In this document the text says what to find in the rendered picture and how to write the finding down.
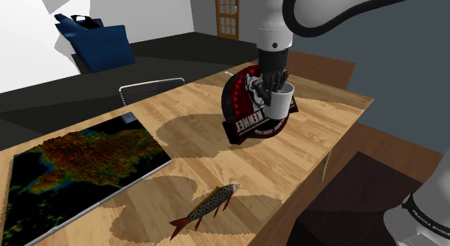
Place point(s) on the white cup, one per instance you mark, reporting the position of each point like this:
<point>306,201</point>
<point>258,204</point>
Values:
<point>280,104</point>

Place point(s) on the wooden table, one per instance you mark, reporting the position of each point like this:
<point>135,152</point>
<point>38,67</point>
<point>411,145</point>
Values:
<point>281,161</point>

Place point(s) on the spotted grey toy fish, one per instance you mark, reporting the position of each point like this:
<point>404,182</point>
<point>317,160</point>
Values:
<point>207,207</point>

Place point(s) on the round red and black sign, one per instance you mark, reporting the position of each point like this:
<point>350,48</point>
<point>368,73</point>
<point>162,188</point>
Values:
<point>242,108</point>

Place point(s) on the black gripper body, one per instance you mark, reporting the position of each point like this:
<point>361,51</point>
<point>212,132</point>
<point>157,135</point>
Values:
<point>273,60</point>

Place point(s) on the tablet with map picture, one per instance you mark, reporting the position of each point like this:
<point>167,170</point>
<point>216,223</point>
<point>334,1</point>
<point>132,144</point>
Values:
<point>81,168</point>

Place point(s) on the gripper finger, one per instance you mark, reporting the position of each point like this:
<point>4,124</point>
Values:
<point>262,90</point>
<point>280,81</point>

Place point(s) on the wooden door with glass panes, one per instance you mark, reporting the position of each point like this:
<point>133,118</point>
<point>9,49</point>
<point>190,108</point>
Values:
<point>227,15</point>

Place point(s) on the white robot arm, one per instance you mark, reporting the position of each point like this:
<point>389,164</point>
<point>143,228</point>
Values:
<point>274,23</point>

